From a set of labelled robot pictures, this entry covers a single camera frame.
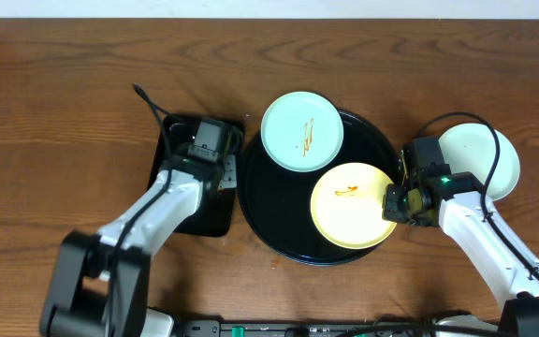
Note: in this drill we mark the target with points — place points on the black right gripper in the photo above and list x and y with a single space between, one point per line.
391 210

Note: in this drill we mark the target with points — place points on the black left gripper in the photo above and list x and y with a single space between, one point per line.
227 181

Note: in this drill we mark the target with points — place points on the rectangular black tray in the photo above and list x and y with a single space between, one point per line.
213 217

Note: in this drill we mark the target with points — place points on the yellow plate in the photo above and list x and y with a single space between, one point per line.
347 206

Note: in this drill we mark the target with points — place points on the light green plate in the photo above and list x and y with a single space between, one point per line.
471 147
302 131

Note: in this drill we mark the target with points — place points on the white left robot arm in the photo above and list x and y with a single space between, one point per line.
99 285

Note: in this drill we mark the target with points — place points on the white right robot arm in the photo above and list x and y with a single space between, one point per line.
456 204

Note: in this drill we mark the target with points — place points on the round black tray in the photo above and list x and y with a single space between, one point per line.
275 201

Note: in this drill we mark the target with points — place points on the light green plate top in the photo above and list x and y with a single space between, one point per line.
302 131

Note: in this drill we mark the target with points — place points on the black base unit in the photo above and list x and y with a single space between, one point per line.
297 329

